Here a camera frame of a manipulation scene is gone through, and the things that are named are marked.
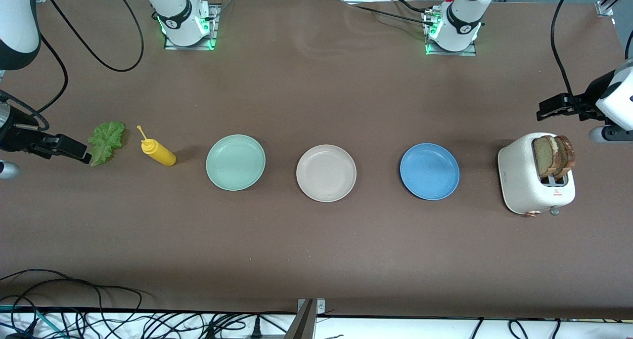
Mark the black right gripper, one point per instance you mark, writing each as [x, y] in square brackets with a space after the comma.
[15, 136]

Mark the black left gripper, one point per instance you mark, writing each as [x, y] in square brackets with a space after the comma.
[589, 98]

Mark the green lettuce leaf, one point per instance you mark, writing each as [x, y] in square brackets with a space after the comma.
[110, 136]

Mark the brown bread slice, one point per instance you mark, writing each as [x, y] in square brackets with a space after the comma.
[543, 156]
[567, 153]

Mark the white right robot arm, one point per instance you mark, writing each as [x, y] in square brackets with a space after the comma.
[20, 27]

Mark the blue plate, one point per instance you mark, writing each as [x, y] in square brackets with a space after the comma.
[429, 171]

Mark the mint green plate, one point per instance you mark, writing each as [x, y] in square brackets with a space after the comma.
[235, 162]

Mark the beige plate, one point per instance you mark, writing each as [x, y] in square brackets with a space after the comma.
[326, 173]

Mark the white toaster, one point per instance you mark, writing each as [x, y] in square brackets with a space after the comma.
[517, 181]

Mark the yellow mustard squeeze bottle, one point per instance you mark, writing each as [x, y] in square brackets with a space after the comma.
[160, 153]

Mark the black power plug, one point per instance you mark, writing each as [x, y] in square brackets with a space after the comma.
[256, 329]

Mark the grey metal beam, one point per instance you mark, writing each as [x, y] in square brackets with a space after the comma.
[302, 324]

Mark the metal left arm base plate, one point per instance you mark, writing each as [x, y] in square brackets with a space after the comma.
[470, 52]

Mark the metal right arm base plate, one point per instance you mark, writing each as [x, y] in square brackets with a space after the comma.
[214, 27]

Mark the small metal bracket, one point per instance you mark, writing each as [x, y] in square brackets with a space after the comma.
[321, 307]

